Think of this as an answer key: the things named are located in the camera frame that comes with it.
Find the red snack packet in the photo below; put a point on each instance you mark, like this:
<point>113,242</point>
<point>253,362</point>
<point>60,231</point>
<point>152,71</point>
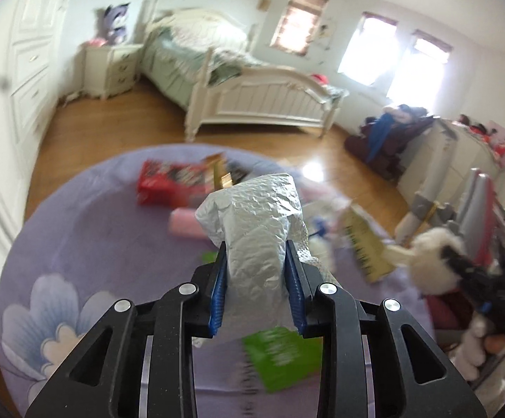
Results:
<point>161,183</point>

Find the pink items on dresser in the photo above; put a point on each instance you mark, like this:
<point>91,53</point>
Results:
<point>498,141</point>

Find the white wooden bed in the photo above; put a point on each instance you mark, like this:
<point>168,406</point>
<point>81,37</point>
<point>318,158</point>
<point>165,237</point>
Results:
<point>261,96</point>

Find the bright window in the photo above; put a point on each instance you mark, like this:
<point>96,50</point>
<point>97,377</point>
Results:
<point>415,72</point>
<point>365,52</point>

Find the red cloth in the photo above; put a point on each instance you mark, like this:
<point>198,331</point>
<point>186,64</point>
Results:
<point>321,79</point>

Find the gold and brown box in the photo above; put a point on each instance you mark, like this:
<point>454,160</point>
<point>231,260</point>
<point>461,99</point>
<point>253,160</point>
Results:
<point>220,174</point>

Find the white wardrobe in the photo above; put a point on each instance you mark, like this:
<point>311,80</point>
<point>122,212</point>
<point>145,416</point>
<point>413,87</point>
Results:
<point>21,74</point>

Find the white nightstand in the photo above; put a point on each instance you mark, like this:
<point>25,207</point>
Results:
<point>113,72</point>

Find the round purple flower rug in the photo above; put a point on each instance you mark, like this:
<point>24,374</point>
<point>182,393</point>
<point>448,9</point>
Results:
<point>82,235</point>

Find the purple plush toy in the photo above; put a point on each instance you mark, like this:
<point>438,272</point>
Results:
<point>115,24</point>

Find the white and black plush toy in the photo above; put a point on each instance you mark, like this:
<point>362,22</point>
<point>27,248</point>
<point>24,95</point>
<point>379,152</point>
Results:
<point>431,257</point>

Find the pink item on nightstand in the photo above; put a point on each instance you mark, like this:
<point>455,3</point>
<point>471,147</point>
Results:
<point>97,42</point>

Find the white dresser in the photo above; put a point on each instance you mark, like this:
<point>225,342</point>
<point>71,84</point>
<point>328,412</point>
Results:
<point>466,156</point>

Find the yellow printed box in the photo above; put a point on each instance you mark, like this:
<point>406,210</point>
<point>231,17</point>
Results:
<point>368,244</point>

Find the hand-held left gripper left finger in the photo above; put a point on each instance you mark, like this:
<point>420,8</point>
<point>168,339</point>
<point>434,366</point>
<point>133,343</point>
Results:
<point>218,300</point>

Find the silver foil bag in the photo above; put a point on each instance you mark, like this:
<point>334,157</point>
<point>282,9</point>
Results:
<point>257,226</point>

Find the wall decal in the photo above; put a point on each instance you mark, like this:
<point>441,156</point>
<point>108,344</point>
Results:
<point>326,32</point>

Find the small wall picture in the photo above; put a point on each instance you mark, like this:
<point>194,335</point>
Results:
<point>263,3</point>

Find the window with brown blind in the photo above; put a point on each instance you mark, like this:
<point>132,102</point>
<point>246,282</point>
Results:
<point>298,21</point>

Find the green packet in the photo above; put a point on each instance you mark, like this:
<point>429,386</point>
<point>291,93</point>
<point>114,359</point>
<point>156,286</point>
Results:
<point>281,357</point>

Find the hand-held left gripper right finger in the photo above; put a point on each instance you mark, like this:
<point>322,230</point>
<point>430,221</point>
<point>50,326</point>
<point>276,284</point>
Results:
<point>295,300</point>

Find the pile of dark clothes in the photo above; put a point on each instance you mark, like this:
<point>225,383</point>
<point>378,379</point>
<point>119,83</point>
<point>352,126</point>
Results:
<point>387,143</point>

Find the pink packet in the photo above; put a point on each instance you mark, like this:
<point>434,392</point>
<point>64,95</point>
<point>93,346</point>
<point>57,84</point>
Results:
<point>185,224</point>

